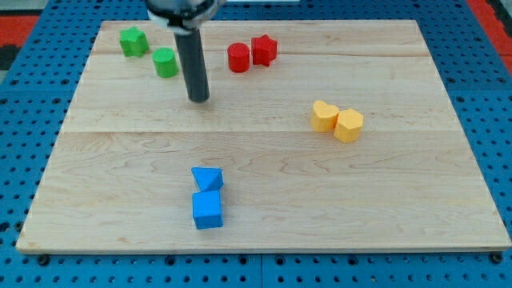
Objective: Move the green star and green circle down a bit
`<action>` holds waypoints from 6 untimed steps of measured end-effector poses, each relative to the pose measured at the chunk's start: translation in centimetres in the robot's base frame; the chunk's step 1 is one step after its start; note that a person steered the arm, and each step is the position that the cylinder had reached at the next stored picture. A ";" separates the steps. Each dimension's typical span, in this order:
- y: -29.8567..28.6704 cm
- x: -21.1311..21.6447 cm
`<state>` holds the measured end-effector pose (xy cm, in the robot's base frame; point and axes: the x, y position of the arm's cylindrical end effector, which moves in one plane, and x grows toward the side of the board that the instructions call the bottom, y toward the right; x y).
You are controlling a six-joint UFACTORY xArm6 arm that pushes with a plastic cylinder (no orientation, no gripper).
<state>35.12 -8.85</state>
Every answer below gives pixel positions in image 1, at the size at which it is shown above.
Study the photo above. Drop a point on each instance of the blue triangle block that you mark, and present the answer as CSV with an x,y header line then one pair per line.
x,y
207,178

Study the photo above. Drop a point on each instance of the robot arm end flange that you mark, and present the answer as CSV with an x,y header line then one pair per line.
x,y
182,15

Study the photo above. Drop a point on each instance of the green star block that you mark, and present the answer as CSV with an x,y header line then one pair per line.
x,y
133,42

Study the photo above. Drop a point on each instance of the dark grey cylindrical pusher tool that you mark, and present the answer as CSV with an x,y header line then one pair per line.
x,y
193,65

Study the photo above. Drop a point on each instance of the red star block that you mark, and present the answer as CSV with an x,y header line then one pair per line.
x,y
264,50

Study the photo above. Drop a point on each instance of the light wooden board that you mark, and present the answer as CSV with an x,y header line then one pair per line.
x,y
119,178

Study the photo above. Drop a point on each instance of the yellow hexagon block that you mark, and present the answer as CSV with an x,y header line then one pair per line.
x,y
349,125

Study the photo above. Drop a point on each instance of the red cylinder block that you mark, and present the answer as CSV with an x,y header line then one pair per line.
x,y
238,57

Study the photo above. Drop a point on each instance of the green cylinder block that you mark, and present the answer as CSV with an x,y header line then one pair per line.
x,y
165,62

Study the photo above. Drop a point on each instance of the blue cube block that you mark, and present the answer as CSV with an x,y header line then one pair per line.
x,y
207,209

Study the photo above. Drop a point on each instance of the yellow heart block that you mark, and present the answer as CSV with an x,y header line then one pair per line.
x,y
323,117

